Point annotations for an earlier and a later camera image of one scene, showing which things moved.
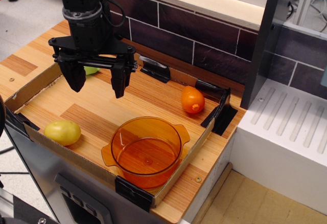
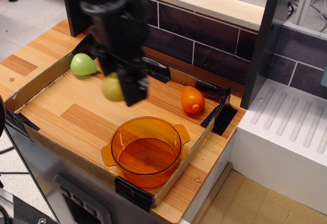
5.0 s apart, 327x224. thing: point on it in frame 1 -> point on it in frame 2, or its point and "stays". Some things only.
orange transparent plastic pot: (145, 151) stays
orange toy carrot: (192, 100) stays
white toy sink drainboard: (281, 143) stays
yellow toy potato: (65, 133) -> (112, 87)
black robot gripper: (92, 42) -> (121, 31)
